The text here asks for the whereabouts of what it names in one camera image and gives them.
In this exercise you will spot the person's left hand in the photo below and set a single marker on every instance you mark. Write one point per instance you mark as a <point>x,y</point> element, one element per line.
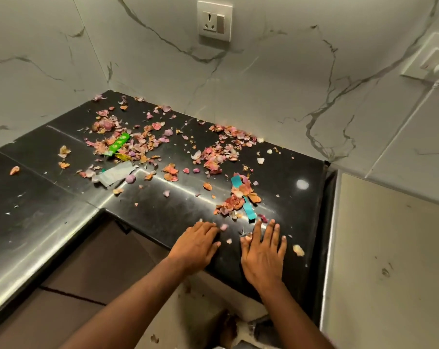
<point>194,247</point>

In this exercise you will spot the person's right hand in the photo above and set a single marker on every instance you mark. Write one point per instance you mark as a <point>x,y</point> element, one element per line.
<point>263,259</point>

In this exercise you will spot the person's right thumb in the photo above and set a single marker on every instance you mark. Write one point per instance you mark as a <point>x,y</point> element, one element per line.
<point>245,245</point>

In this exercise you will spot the person's right little finger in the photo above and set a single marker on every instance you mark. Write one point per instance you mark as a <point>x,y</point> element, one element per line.
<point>282,246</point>

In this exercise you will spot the person's right middle finger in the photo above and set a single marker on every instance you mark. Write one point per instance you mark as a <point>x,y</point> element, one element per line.
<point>269,232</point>

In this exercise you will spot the person's left thumb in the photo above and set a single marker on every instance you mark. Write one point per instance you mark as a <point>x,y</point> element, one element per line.
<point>214,246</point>

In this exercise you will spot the person's left forearm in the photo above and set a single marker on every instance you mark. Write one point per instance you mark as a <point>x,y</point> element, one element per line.
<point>132,308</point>

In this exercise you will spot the person's right forearm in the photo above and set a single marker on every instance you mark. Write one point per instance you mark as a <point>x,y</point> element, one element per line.
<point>295,319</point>

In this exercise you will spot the long teal wrapper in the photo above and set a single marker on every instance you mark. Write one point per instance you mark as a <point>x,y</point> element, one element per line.
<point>249,211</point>

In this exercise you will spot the small teal wrapper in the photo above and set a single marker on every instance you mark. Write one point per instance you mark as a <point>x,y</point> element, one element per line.
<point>236,180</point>

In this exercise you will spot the person's bare foot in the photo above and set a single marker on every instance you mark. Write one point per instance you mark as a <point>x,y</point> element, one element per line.
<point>228,328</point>

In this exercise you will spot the scattered pink onion peels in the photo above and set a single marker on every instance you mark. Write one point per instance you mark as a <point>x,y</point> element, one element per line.
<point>219,156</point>

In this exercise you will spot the yellow wrapper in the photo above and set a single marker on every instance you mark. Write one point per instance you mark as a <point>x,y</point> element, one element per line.
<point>123,156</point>

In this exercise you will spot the green snack wrapper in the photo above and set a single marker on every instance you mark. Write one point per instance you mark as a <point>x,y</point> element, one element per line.
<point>118,143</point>

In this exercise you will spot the white wall socket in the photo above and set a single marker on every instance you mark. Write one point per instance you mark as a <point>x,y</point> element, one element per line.
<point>214,21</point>

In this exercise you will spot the white wall switch plate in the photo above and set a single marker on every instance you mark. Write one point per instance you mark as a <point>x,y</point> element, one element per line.
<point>428,56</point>

